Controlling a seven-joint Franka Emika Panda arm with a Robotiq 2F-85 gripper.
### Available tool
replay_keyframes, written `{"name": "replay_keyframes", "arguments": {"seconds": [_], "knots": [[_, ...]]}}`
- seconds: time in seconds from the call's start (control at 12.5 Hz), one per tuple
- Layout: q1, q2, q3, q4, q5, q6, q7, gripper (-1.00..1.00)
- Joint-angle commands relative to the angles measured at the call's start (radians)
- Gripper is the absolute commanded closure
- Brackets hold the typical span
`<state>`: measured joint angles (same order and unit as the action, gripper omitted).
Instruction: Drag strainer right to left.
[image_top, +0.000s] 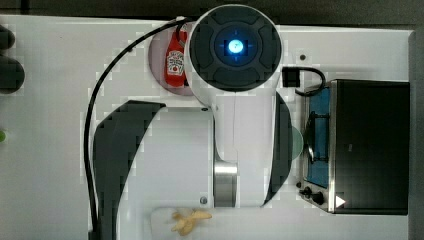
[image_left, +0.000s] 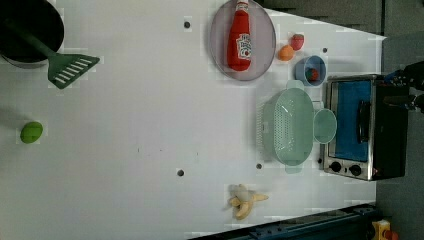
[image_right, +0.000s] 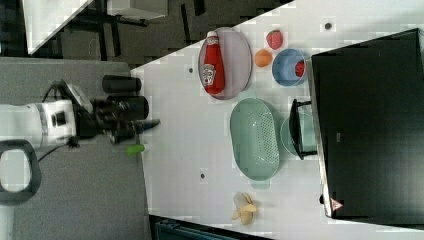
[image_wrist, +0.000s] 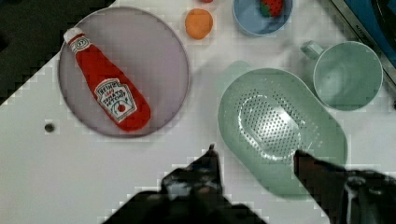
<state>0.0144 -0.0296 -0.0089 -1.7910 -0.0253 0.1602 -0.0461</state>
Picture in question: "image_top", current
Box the black oven cable plug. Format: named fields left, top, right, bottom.
left=281, top=66, right=327, bottom=97

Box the black cylinder cup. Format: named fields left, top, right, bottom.
left=0, top=26, right=16, bottom=50
left=0, top=56, right=25, bottom=94

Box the red ketchup bottle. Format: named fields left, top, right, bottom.
left=164, top=30, right=187, bottom=87

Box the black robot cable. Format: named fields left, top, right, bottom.
left=83, top=17, right=194, bottom=240

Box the peeled banana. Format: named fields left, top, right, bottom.
left=171, top=210, right=212, bottom=236

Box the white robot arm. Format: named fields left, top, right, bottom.
left=91, top=4, right=292, bottom=240

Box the black toaster oven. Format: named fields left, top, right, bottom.
left=297, top=79, right=410, bottom=215

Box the lilac plate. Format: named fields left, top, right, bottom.
left=148, top=24, right=193, bottom=96

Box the green leaf piece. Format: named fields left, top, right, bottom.
left=0, top=131, right=6, bottom=142

